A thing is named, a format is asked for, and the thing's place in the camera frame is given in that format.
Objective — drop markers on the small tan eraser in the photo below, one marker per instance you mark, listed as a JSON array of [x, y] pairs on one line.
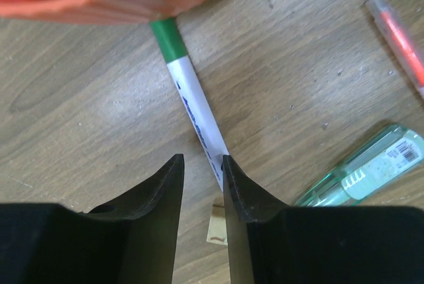
[[217, 229]]

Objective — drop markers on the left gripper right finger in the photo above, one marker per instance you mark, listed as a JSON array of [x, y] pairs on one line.
[[272, 242]]

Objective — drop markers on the green cap white marker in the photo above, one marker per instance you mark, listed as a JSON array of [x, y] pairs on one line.
[[181, 69]]

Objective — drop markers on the green correction tape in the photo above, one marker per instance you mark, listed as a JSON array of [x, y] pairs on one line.
[[387, 156]]

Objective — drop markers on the orange thin pen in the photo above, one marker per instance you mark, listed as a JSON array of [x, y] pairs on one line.
[[399, 39]]

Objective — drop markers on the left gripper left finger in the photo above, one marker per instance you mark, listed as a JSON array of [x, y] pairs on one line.
[[129, 239]]

